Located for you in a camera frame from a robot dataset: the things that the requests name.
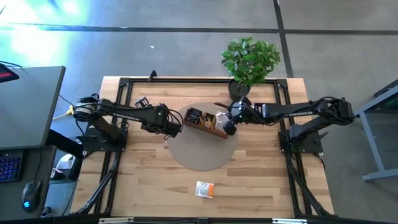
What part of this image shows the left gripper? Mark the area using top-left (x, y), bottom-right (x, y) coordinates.
top-left (136, 96), bottom-right (184, 139)

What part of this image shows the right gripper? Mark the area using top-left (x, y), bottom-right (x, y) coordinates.
top-left (214, 96), bottom-right (261, 137)

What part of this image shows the wooden tea caddy box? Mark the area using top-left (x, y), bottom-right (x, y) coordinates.
top-left (183, 106), bottom-right (230, 140)

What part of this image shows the round grey table mat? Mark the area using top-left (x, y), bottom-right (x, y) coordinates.
top-left (167, 101), bottom-right (239, 172)

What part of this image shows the green plant in black pot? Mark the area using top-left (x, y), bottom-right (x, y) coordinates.
top-left (221, 36), bottom-right (281, 102)

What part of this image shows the black support beam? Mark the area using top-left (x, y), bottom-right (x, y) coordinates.
top-left (45, 128), bottom-right (88, 183)

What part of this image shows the black computer monitor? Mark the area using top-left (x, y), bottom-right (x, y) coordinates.
top-left (0, 63), bottom-right (20, 84)

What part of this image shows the black computer mouse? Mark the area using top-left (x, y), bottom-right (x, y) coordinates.
top-left (21, 179), bottom-right (44, 213)

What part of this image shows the backlit black keyboard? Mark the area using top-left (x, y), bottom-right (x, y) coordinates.
top-left (0, 150), bottom-right (25, 184)

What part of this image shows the dark grey desk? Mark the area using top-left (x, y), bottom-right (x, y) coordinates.
top-left (0, 146), bottom-right (58, 220)

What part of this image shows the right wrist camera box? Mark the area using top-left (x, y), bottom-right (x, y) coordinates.
top-left (229, 101), bottom-right (243, 118)

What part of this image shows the yellow cable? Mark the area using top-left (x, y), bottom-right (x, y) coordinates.
top-left (52, 105), bottom-right (75, 121)

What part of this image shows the silver metal bracket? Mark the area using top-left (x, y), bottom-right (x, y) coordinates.
top-left (98, 217), bottom-right (134, 224)
top-left (272, 218), bottom-right (308, 224)

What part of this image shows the grey metal table frame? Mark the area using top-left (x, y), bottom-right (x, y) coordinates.
top-left (343, 79), bottom-right (398, 182)

